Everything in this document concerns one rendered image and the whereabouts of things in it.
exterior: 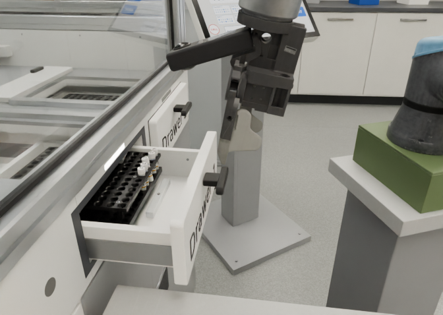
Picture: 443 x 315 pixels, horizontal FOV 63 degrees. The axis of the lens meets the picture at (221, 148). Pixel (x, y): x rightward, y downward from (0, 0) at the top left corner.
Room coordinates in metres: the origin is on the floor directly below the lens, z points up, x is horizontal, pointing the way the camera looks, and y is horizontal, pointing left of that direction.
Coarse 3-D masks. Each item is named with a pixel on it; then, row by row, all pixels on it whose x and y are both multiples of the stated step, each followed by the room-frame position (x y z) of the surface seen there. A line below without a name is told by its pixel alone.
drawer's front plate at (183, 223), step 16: (208, 144) 0.58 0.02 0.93; (208, 160) 0.55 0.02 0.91; (192, 176) 0.47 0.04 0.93; (192, 192) 0.43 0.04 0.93; (176, 208) 0.39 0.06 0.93; (192, 208) 0.41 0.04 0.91; (208, 208) 0.54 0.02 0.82; (176, 224) 0.36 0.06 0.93; (192, 224) 0.41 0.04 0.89; (176, 240) 0.36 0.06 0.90; (192, 240) 0.40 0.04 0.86; (176, 256) 0.36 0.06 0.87; (192, 256) 0.40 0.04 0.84; (176, 272) 0.36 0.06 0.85
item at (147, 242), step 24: (168, 168) 0.63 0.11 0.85; (168, 192) 0.57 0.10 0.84; (144, 216) 0.49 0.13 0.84; (168, 216) 0.49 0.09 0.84; (96, 240) 0.39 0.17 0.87; (120, 240) 0.39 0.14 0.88; (144, 240) 0.38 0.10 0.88; (168, 240) 0.38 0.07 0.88; (144, 264) 0.39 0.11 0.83; (168, 264) 0.38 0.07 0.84
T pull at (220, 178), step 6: (222, 168) 0.52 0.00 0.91; (210, 174) 0.51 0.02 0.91; (216, 174) 0.51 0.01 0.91; (222, 174) 0.50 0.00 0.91; (204, 180) 0.49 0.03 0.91; (210, 180) 0.49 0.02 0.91; (216, 180) 0.49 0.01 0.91; (222, 180) 0.49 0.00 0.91; (216, 186) 0.47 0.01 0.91; (222, 186) 0.47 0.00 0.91; (216, 192) 0.46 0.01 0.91; (222, 192) 0.46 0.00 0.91
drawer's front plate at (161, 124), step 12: (180, 84) 0.95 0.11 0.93; (180, 96) 0.89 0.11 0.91; (168, 108) 0.78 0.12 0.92; (156, 120) 0.70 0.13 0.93; (168, 120) 0.77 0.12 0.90; (180, 120) 0.88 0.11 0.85; (156, 132) 0.69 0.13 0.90; (168, 132) 0.77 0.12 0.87; (180, 132) 0.87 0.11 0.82; (156, 144) 0.69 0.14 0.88
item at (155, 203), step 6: (162, 180) 0.59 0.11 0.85; (168, 180) 0.59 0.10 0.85; (162, 186) 0.57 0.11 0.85; (168, 186) 0.58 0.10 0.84; (156, 192) 0.55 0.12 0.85; (162, 192) 0.55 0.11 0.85; (156, 198) 0.53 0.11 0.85; (162, 198) 0.54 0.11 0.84; (150, 204) 0.51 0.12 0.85; (156, 204) 0.51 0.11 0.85; (150, 210) 0.49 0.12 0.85; (156, 210) 0.50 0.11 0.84; (150, 216) 0.49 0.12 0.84
